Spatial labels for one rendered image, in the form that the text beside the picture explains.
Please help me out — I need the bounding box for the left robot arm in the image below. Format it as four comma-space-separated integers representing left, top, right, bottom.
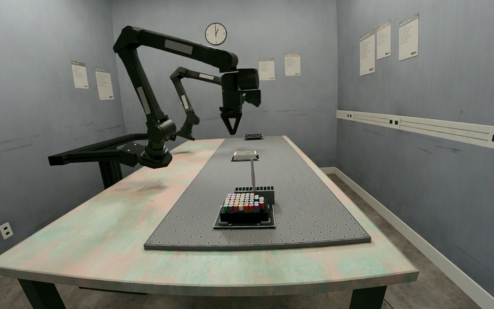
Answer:
170, 67, 222, 137

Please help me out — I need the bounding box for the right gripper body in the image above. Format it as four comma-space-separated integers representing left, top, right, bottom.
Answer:
220, 89, 242, 115

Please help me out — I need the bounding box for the white tube carrier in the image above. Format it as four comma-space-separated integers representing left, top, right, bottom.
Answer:
234, 151, 256, 160

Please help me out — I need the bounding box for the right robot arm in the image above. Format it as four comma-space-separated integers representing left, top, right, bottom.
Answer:
113, 26, 261, 164

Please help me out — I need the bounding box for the black vial rack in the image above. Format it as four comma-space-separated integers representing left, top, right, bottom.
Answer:
220, 198, 268, 223

